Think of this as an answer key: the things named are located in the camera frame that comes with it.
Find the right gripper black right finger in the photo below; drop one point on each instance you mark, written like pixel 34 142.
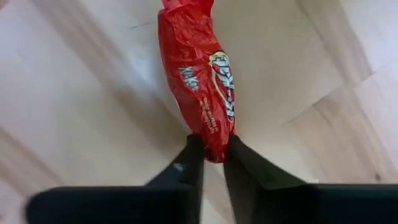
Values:
pixel 245 174

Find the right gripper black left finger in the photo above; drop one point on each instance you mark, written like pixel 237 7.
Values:
pixel 192 161

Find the red KitKat bar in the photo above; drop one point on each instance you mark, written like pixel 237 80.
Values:
pixel 192 77

